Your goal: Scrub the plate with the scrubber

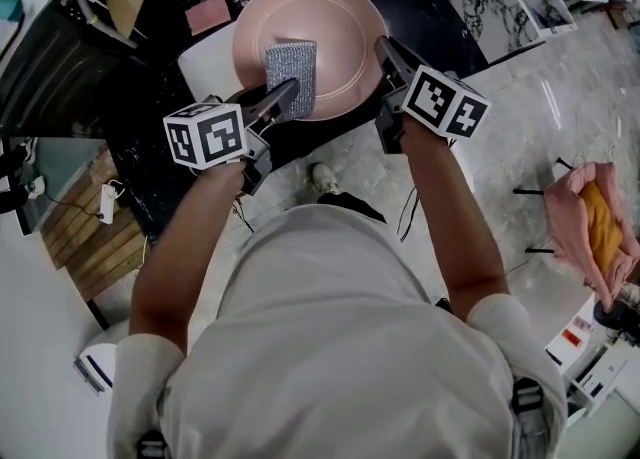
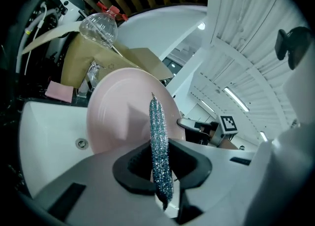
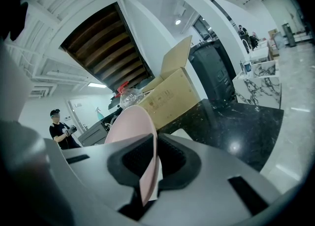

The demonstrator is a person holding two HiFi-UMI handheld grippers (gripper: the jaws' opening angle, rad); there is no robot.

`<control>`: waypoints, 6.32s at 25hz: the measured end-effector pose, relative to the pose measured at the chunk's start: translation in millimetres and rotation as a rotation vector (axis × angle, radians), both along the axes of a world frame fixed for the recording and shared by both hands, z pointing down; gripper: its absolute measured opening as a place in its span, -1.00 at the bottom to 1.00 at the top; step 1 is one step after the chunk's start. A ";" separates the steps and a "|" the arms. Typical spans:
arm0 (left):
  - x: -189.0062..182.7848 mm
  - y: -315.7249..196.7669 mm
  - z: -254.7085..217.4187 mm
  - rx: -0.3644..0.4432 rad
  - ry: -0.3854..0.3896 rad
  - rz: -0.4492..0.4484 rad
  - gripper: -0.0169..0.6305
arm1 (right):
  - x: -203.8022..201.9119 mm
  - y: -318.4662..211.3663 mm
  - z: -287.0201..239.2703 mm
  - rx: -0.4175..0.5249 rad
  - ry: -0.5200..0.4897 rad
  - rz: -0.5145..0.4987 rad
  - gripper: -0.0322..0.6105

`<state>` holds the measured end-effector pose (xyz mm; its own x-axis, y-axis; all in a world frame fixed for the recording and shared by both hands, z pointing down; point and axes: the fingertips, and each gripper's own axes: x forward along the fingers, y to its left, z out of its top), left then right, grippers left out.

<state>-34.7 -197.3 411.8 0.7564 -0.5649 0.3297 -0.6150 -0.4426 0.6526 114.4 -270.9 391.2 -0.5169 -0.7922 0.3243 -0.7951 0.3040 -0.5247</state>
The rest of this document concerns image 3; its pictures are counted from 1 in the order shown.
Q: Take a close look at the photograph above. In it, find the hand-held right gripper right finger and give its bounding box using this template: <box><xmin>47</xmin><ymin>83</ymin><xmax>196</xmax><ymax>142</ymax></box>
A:
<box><xmin>147</xmin><ymin>132</ymin><xmax>283</xmax><ymax>226</ymax></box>

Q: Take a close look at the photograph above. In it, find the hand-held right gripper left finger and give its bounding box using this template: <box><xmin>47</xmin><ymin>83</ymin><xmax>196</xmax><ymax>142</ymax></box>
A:
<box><xmin>44</xmin><ymin>132</ymin><xmax>158</xmax><ymax>226</ymax></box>

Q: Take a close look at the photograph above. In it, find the large pink plate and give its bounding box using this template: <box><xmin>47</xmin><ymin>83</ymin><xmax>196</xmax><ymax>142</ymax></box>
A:
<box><xmin>104</xmin><ymin>105</ymin><xmax>163</xmax><ymax>207</ymax></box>

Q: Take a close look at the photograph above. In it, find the grey cabinet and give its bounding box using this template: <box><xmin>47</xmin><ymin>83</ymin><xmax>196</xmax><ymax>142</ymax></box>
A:
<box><xmin>80</xmin><ymin>116</ymin><xmax>112</xmax><ymax>147</ymax></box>

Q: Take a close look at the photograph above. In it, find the black marble counter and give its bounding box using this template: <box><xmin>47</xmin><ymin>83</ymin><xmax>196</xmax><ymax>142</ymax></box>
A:
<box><xmin>157</xmin><ymin>98</ymin><xmax>285</xmax><ymax>173</ymax></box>

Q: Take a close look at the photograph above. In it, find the teal spray bottle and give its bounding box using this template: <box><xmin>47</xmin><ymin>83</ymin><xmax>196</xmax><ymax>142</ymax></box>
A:
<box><xmin>95</xmin><ymin>106</ymin><xmax>105</xmax><ymax>122</ymax></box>

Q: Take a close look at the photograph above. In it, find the white door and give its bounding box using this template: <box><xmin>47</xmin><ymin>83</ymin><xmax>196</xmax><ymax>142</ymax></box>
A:
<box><xmin>67</xmin><ymin>97</ymin><xmax>99</xmax><ymax>132</ymax></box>

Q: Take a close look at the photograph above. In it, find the large cardboard box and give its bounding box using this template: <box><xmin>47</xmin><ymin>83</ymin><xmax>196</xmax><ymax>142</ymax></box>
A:
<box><xmin>140</xmin><ymin>35</ymin><xmax>200</xmax><ymax>132</ymax></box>

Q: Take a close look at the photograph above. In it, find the red plastic item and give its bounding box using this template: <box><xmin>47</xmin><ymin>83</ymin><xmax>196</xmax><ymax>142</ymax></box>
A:
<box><xmin>114</xmin><ymin>81</ymin><xmax>129</xmax><ymax>97</ymax></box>

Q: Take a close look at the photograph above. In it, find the white marble pattern cabinet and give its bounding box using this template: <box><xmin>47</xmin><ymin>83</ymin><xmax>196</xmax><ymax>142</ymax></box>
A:
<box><xmin>232</xmin><ymin>60</ymin><xmax>283</xmax><ymax>109</ymax></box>

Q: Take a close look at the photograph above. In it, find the black tall bin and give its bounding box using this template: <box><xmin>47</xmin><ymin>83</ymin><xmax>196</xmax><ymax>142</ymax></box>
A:
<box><xmin>188</xmin><ymin>39</ymin><xmax>238</xmax><ymax>103</ymax></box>

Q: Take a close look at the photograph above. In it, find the wooden staircase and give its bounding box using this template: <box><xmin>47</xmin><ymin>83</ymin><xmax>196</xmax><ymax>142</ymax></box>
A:
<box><xmin>60</xmin><ymin>2</ymin><xmax>156</xmax><ymax>93</ymax></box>

